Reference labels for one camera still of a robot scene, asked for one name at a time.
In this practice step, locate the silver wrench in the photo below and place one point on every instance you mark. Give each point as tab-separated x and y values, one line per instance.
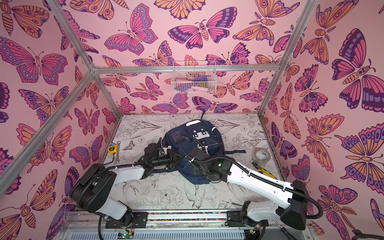
117	160

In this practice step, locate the yellow handled pliers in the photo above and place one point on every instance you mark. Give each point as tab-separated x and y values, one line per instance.
263	171

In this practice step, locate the green circuit board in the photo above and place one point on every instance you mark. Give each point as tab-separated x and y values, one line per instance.
125	235

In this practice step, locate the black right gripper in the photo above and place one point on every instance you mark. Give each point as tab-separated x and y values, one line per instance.
197	155

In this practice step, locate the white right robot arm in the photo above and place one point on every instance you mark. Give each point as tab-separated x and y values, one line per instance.
290	201

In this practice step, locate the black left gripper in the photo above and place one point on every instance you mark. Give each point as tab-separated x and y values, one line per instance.
173	159

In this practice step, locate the clear packing tape roll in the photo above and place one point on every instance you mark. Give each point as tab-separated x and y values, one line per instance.
261	156

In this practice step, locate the navy blue student backpack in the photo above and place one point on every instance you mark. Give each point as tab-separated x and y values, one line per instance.
203	135

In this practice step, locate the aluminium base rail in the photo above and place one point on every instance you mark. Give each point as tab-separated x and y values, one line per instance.
171	225

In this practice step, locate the black handled screwdriver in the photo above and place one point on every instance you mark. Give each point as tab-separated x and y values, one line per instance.
288	235

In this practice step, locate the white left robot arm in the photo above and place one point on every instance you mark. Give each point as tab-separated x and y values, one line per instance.
92	192

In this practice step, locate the yellow tape measure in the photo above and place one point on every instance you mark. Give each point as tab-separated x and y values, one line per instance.
113	149

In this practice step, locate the white wire basket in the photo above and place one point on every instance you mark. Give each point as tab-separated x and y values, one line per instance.
194	77

